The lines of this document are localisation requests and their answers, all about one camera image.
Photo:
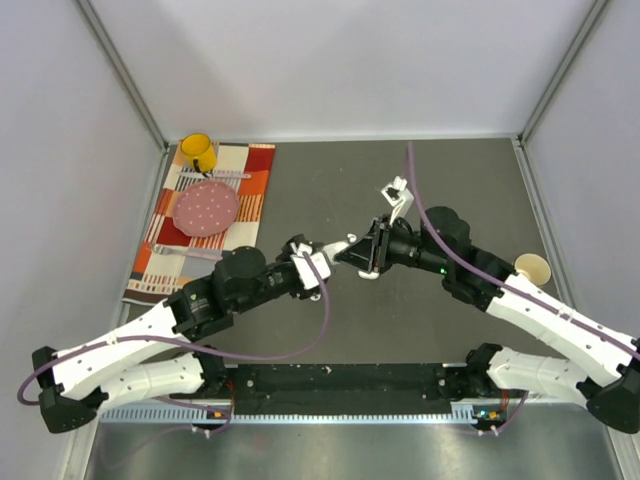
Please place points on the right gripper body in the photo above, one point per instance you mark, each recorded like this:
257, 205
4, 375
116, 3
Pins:
393, 245

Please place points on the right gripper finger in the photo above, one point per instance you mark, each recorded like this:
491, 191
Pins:
367, 230
360, 255

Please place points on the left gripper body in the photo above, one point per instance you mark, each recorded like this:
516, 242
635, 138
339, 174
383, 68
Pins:
288, 268

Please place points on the white charging case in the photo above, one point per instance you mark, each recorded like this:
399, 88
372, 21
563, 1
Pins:
368, 275
332, 250

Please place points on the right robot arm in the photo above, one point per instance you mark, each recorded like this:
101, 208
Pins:
598, 368

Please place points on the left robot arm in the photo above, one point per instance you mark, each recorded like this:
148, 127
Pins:
81, 382

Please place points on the pink polka dot plate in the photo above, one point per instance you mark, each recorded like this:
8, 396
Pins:
205, 209

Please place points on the patchwork orange placemat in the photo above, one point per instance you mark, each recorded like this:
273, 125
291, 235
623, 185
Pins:
154, 277

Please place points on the yellow mug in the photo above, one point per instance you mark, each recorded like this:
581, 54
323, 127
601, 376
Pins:
199, 151

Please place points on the cream dotted mug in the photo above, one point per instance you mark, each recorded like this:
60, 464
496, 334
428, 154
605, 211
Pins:
534, 267

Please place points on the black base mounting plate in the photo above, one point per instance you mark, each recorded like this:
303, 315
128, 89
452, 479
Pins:
348, 389

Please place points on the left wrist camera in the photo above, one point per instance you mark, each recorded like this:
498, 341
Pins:
311, 265

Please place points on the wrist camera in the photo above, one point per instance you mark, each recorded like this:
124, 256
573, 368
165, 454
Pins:
399, 197
311, 265

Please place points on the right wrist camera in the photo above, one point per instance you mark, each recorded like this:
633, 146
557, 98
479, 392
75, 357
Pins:
399, 197

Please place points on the white cable duct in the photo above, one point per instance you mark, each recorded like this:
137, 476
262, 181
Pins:
165, 414

